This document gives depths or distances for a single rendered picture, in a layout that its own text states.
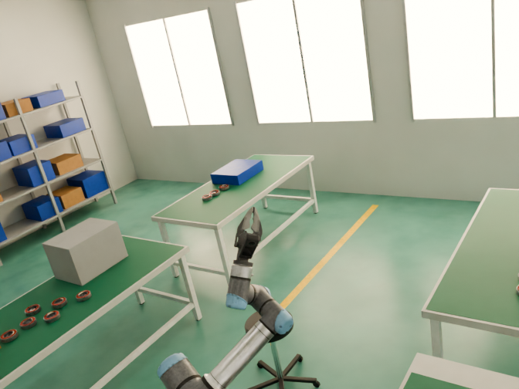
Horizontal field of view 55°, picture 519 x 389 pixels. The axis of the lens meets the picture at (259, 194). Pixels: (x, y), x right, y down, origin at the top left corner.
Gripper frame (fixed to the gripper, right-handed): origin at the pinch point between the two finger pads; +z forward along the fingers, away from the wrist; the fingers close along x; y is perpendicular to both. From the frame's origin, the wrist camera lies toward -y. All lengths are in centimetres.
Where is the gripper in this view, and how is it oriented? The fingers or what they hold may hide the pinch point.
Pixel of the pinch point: (253, 210)
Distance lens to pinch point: 178.9
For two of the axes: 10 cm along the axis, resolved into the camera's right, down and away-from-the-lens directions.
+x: 9.6, 2.0, 2.0
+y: -2.3, 1.5, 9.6
